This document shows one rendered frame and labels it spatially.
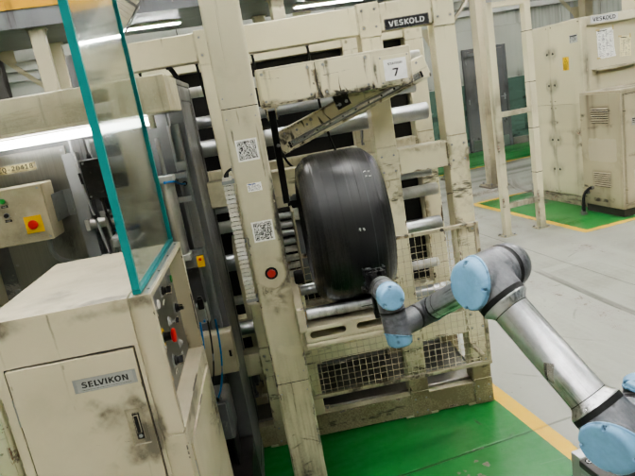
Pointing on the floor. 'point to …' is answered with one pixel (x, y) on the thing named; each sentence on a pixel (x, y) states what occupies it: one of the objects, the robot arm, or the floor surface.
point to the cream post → (296, 422)
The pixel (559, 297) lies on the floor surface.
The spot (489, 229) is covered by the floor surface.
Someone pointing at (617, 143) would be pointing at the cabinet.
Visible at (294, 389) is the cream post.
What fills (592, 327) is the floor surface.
